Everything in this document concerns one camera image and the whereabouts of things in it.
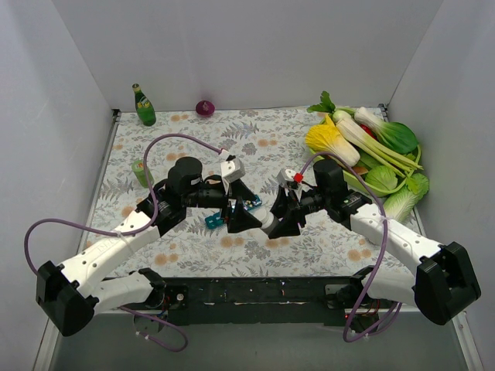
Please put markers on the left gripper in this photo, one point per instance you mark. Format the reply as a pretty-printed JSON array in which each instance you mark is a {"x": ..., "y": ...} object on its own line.
[{"x": 227, "y": 199}]

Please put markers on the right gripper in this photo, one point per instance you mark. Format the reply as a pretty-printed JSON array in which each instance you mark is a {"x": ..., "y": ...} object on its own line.
[{"x": 298, "y": 205}]

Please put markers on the white pill bottle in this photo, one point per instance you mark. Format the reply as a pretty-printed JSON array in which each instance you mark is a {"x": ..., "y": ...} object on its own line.
[{"x": 267, "y": 219}]

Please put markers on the teal pill organizer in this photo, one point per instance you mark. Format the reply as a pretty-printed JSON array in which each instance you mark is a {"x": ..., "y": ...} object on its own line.
[{"x": 215, "y": 221}]

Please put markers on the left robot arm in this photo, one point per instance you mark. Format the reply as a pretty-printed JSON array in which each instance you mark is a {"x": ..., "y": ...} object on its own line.
[{"x": 73, "y": 292}]

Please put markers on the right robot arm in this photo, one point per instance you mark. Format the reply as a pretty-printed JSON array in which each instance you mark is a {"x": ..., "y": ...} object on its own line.
[{"x": 440, "y": 282}]

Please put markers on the yellow napa cabbage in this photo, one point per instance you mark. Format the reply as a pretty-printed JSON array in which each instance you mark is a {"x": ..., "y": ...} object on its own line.
[{"x": 326, "y": 137}]

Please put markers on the green basket tray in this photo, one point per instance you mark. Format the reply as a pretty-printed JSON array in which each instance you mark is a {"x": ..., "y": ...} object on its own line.
[{"x": 354, "y": 182}]

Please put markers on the green lettuce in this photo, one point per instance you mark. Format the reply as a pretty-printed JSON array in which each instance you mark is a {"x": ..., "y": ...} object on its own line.
[{"x": 380, "y": 178}]

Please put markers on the purple onion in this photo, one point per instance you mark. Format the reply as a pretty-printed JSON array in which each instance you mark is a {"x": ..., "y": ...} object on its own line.
[{"x": 205, "y": 108}]

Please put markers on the green can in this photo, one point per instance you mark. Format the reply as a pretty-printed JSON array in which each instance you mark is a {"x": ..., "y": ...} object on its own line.
[{"x": 143, "y": 176}]

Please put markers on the floral table mat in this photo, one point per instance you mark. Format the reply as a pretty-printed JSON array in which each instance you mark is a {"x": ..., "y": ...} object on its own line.
[{"x": 266, "y": 141}]

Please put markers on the parsley leaf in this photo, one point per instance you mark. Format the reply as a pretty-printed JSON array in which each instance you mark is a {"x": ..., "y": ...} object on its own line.
[{"x": 324, "y": 106}]

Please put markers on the red pepper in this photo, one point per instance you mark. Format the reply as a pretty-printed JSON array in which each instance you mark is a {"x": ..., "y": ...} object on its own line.
[{"x": 369, "y": 131}]

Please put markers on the green glass bottle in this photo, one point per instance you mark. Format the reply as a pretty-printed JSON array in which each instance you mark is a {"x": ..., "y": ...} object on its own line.
[{"x": 143, "y": 107}]

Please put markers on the bok choy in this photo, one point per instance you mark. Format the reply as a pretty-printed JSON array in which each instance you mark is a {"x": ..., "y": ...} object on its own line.
[{"x": 394, "y": 135}]

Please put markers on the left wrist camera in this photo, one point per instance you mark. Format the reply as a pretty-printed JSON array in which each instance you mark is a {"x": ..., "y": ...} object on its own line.
[{"x": 232, "y": 169}]

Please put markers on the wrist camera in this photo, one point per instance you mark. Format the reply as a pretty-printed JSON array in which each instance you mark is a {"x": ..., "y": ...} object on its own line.
[
  {"x": 286, "y": 179},
  {"x": 232, "y": 169}
]

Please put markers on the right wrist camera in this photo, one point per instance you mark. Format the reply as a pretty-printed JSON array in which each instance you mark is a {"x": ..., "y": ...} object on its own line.
[{"x": 286, "y": 179}]

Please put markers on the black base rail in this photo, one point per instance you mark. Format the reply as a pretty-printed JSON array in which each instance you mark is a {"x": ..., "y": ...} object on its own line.
[{"x": 257, "y": 300}]

